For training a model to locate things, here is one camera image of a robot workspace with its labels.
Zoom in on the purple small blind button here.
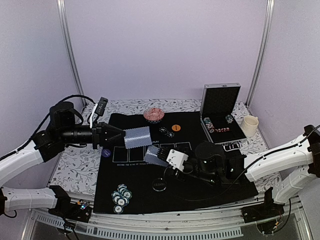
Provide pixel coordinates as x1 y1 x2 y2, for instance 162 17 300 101
101 148 112 158

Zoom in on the poker chip row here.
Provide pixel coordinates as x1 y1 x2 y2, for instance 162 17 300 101
225 114 234 124
203 117 216 133

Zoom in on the left poker chip row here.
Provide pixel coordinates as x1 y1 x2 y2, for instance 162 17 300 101
203 117 216 133

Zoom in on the clear dealer button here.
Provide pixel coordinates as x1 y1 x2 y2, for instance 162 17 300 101
151 177 167 192

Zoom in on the aluminium frame post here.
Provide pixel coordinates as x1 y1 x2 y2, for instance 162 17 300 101
245 0 275 108
56 0 85 95

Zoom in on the black poker mat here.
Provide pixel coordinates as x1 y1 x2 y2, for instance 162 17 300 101
93 111 258 214

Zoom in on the blue white poker chip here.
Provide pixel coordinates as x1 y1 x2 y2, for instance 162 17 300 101
113 204 124 214

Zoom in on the left black cable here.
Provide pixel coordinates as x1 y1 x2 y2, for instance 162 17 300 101
0 94 97 161

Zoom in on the patterned small bowl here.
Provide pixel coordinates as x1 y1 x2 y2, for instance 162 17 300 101
143 107 165 124

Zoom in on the blue green chip stack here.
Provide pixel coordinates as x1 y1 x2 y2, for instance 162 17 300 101
111 183 133 207

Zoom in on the black poker chip stack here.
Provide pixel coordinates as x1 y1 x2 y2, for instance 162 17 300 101
166 132 175 138

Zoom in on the orange big blind button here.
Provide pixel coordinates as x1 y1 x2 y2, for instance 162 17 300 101
171 124 181 132

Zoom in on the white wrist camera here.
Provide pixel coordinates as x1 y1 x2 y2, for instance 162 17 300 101
166 149 189 172
88 97 109 128

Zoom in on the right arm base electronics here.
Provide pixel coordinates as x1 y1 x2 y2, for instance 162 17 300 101
241 200 285 235

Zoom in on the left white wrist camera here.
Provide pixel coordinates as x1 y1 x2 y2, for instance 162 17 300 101
88 97 109 128

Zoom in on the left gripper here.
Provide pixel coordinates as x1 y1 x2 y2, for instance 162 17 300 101
59 120 126 149

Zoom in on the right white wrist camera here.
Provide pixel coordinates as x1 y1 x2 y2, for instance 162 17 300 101
166 149 189 172

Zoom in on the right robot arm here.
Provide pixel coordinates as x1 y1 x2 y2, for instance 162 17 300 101
239 125 320 218

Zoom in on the front aluminium rail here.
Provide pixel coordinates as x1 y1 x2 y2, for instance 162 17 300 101
21 194 316 240

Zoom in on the black 100 poker chip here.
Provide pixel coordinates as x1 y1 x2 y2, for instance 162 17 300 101
159 127 168 134

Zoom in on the left aluminium frame post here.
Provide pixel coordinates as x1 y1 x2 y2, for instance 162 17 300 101
56 0 85 95

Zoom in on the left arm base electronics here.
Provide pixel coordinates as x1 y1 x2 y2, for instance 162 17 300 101
48 195 92 223

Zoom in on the aluminium poker chip case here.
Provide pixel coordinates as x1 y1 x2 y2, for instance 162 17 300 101
199 82 246 152

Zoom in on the blue playing card deck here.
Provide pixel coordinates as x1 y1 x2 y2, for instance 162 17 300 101
143 145 169 167

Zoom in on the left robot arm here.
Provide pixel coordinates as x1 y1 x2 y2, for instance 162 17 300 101
0 100 126 218

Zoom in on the cream ceramic mug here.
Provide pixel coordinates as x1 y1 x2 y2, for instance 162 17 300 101
240 115 259 138

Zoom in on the right poker chip row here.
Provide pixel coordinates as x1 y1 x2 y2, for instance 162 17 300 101
225 114 234 124

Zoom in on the right aluminium frame post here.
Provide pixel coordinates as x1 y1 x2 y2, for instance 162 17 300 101
245 0 275 108

